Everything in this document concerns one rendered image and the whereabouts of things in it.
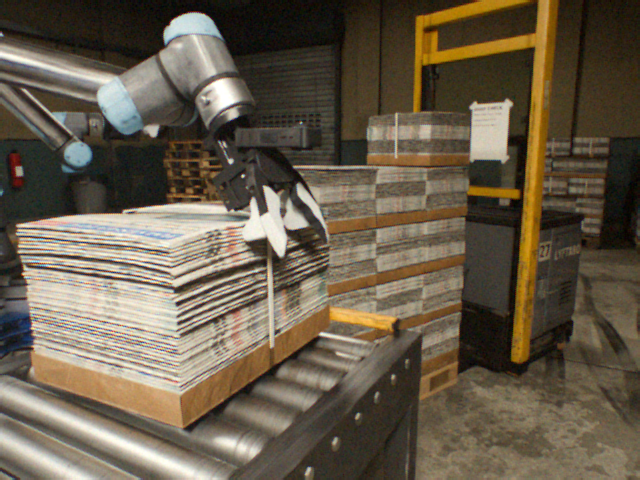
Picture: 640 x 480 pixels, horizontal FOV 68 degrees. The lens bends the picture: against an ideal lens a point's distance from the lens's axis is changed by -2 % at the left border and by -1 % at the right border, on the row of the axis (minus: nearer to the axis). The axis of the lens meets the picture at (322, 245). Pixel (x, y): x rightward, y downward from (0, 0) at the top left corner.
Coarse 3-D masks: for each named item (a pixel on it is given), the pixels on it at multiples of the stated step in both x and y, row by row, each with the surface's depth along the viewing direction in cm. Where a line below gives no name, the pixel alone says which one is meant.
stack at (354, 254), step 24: (336, 240) 175; (360, 240) 183; (384, 240) 192; (408, 240) 200; (336, 264) 177; (360, 264) 185; (384, 264) 193; (408, 264) 202; (384, 288) 195; (408, 288) 205; (384, 312) 197; (408, 312) 207; (384, 336) 201
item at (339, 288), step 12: (420, 264) 207; (372, 276) 189; (384, 276) 193; (396, 276) 198; (336, 288) 178; (348, 288) 182; (360, 288) 186; (408, 324) 208; (360, 336) 190; (372, 336) 194
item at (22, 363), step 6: (24, 354) 79; (30, 354) 79; (6, 360) 76; (12, 360) 76; (18, 360) 76; (24, 360) 76; (30, 360) 76; (0, 366) 74; (6, 366) 74; (12, 366) 74; (18, 366) 74; (24, 366) 75; (30, 366) 75; (0, 372) 72; (6, 372) 72; (12, 372) 73; (18, 372) 74; (24, 372) 75; (18, 378) 74; (24, 378) 75
